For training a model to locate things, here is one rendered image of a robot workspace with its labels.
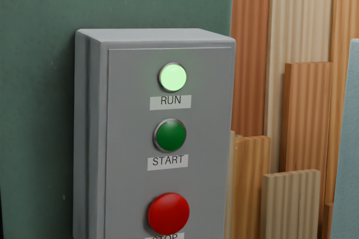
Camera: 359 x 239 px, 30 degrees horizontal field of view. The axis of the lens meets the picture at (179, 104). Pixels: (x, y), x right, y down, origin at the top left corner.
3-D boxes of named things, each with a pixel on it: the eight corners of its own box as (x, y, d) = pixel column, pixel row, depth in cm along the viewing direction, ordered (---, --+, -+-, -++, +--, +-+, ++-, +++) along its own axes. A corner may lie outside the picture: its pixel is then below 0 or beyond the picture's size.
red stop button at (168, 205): (145, 233, 46) (146, 192, 46) (184, 228, 47) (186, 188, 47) (150, 240, 45) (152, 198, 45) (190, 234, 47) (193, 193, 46)
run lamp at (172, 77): (157, 92, 44) (158, 62, 44) (185, 90, 45) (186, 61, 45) (161, 94, 44) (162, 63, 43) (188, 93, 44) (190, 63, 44)
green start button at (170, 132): (151, 153, 45) (153, 118, 45) (184, 150, 46) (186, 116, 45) (155, 156, 44) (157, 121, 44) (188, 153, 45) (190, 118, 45)
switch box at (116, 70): (71, 238, 51) (73, 28, 47) (190, 222, 55) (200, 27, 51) (95, 275, 45) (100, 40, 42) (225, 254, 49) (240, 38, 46)
